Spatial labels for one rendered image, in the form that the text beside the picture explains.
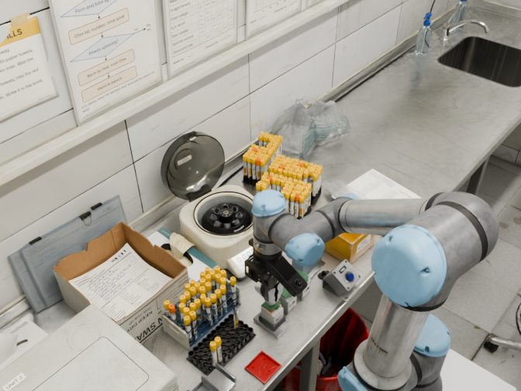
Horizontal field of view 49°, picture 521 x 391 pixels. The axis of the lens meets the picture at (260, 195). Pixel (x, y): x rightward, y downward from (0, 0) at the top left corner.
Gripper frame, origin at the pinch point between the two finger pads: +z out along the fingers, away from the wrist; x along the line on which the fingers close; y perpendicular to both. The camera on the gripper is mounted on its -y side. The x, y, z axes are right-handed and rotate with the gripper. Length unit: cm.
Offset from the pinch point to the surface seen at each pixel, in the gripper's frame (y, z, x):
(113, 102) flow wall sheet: 57, -38, 1
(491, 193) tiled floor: 9, 97, -203
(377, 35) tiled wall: 60, -8, -139
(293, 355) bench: -9.9, 9.9, 3.9
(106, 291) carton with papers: 39.3, 3.5, 25.8
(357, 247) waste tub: -3.0, 3.6, -34.4
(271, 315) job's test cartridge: -0.7, 2.9, 1.9
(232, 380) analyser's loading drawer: -5.0, 5.5, 21.5
